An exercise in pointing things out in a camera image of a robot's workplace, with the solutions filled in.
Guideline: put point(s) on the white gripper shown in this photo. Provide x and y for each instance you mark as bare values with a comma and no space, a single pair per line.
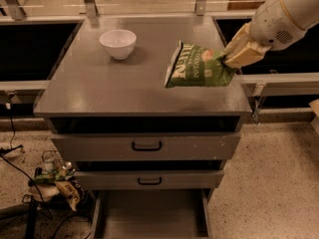
274,25

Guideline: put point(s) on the green jalapeno chip bag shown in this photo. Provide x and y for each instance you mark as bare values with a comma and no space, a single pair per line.
195,66

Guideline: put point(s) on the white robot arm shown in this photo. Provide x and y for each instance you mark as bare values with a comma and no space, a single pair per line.
311,9

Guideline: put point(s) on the grey top drawer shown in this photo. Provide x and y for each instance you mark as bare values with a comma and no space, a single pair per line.
96,147

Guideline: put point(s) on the grey middle drawer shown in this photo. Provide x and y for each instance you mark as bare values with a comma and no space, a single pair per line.
149,179

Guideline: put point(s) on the grey drawer cabinet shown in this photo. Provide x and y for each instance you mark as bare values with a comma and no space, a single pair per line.
93,93

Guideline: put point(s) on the grey open bottom drawer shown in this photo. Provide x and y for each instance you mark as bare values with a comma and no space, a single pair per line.
151,214

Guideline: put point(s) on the green snack bag on floor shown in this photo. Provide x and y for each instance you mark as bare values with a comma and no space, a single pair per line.
51,178

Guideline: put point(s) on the white ceramic bowl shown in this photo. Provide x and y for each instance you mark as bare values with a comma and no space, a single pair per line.
119,43

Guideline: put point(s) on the clear plastic bottle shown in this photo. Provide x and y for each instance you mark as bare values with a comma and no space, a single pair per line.
49,161

